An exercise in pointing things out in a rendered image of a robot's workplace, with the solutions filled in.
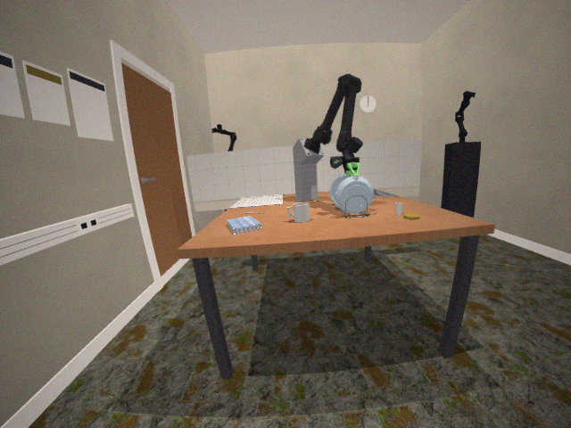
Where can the blue checkered towel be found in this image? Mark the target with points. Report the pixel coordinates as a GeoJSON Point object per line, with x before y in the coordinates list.
{"type": "Point", "coordinates": [245, 224]}

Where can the white ribbed draining mat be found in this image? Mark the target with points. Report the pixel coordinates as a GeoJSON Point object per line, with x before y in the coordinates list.
{"type": "Point", "coordinates": [263, 201]}

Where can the white tiled wall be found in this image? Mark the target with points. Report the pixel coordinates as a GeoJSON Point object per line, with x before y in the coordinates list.
{"type": "Point", "coordinates": [218, 180]}

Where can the white mug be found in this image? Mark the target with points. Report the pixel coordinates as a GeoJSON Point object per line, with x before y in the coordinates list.
{"type": "Point", "coordinates": [301, 212]}

